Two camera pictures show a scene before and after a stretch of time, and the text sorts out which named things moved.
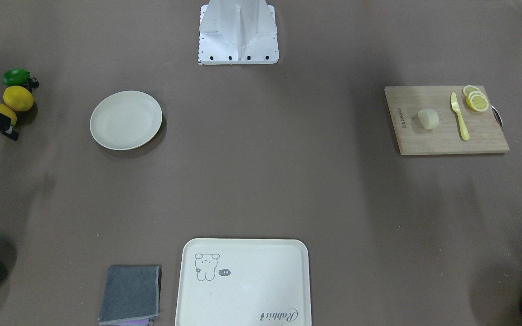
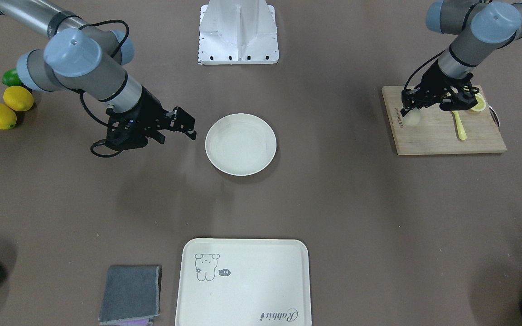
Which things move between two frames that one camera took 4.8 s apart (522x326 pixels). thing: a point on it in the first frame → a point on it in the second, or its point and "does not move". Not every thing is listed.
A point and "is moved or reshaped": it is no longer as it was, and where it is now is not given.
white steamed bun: (429, 118) → (413, 118)
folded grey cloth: (131, 295) does not move
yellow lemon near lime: (18, 98) does not move
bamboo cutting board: (444, 119) does not move
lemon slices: (476, 98) does not move
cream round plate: (126, 120) is moved or reshaped
